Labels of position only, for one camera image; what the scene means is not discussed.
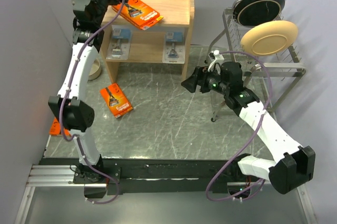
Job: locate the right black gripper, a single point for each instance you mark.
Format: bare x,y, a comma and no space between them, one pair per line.
201,74

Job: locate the blue razor blister pack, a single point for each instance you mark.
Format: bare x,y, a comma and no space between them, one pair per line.
120,43
174,48

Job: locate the wooden two-tier shelf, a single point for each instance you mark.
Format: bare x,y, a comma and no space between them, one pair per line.
147,46

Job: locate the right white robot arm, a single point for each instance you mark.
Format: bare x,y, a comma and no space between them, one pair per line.
292,164

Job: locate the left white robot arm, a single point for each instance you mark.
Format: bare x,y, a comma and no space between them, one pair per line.
75,117

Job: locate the metal dish rack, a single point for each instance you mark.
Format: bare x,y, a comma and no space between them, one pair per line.
287,65

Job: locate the beige ceramic bowl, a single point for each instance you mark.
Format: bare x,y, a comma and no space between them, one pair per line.
95,70

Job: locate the beige plate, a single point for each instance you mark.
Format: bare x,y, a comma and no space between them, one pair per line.
269,38

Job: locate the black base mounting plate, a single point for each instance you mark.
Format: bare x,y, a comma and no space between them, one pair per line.
124,176

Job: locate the hidden orange razor box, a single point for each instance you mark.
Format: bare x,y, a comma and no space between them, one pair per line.
55,129

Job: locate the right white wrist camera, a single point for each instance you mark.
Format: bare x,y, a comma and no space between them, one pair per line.
214,57

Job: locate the aluminium rail frame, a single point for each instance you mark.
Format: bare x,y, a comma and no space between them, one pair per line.
52,197

